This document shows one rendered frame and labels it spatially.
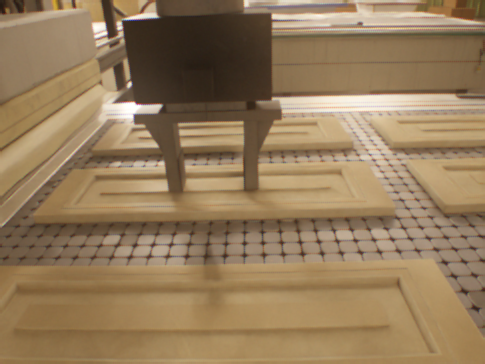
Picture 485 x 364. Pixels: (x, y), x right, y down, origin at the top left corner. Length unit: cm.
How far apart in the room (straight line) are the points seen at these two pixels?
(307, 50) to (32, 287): 344
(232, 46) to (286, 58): 319
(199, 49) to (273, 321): 39
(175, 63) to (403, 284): 45
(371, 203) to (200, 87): 36
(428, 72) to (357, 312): 378
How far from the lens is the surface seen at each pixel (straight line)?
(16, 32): 116
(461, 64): 430
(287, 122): 107
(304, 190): 72
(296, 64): 378
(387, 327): 48
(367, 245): 62
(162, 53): 60
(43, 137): 118
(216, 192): 72
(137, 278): 54
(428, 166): 87
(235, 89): 59
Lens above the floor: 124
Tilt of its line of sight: 28 degrees down
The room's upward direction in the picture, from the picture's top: 2 degrees counter-clockwise
